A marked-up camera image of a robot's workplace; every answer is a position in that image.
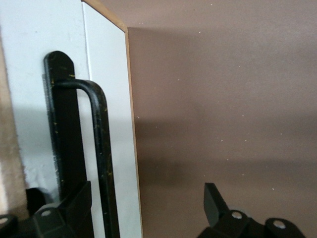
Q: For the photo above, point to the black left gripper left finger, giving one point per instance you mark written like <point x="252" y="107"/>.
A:
<point x="64" y="223"/>

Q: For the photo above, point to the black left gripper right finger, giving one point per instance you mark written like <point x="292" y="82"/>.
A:
<point x="223" y="223"/>

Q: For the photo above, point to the wooden drawer with white front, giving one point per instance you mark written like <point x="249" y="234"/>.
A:
<point x="29" y="37"/>

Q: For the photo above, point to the brown table cover mat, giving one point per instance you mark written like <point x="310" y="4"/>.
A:
<point x="223" y="99"/>

